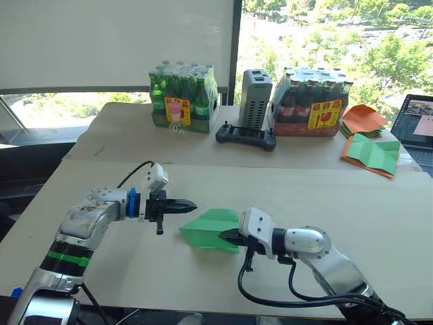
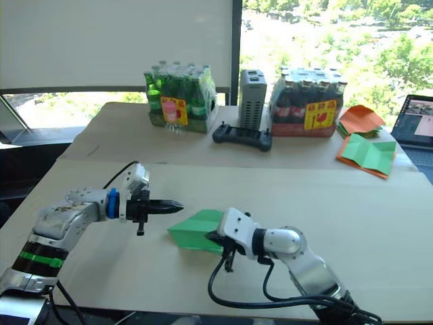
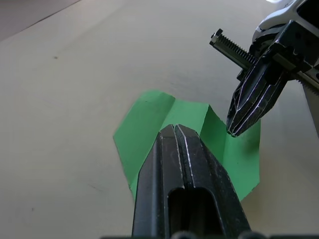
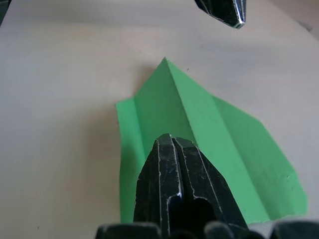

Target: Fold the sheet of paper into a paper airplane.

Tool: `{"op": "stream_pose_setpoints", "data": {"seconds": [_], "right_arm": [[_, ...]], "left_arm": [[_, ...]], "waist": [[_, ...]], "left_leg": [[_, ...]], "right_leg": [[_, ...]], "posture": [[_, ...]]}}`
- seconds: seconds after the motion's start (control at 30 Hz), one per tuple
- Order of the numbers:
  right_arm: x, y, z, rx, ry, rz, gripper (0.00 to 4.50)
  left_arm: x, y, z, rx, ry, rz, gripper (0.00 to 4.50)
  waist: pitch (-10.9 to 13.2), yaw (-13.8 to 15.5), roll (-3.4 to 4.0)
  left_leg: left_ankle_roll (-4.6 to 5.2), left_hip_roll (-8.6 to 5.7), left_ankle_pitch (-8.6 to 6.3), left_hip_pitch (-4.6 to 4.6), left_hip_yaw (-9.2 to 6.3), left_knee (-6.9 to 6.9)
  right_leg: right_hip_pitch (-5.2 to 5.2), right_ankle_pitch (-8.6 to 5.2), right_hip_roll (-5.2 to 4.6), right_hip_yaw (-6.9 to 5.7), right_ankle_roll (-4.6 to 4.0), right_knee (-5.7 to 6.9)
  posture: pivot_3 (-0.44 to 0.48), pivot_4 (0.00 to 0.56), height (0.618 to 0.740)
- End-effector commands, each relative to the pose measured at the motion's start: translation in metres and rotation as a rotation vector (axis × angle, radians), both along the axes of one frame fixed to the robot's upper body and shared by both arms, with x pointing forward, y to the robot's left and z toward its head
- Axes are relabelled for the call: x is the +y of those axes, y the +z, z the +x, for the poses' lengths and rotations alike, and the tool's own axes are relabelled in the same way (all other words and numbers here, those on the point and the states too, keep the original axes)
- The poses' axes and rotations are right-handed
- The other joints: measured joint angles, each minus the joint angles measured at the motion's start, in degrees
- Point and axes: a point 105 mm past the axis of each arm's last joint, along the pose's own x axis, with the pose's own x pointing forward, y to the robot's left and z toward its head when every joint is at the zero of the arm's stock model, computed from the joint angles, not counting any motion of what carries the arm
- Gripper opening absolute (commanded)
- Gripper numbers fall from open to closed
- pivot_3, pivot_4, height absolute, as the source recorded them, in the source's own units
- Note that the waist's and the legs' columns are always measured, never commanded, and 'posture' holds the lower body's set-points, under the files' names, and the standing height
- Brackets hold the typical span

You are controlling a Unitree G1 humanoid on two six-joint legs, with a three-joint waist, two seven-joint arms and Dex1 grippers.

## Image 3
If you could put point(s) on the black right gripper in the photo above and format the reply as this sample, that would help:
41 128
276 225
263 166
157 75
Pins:
296 47

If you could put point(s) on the beige cardboard sheet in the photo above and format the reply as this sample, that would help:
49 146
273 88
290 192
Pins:
20 12
62 124

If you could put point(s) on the green paper sheet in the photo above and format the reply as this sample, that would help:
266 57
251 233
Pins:
144 124

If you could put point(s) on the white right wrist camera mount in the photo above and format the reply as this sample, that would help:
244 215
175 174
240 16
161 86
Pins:
271 22

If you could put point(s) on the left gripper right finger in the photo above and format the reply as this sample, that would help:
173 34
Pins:
214 174

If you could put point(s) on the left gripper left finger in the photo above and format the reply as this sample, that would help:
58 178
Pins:
152 174

